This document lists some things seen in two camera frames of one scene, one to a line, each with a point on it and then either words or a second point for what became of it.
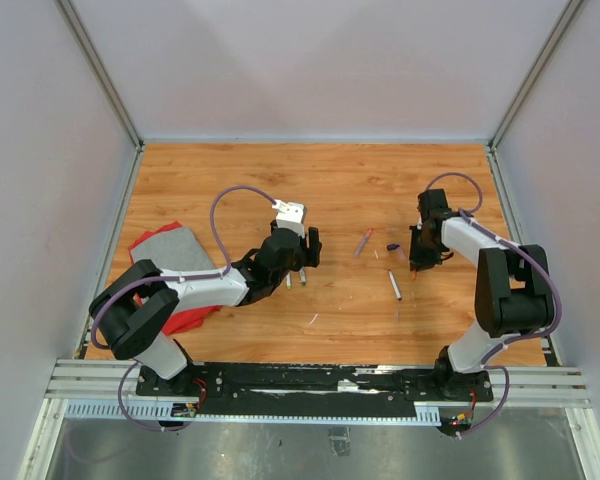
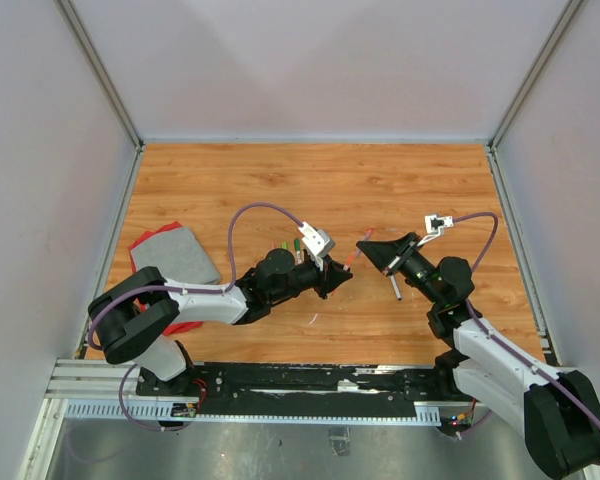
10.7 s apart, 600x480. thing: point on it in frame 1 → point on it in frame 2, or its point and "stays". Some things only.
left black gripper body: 297,260 → 306,276
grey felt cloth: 172,249 stays
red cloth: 182,320 stays
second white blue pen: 395,286 stays
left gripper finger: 311,257 → 332,286
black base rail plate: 246,389 stays
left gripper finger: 313,239 → 336,272
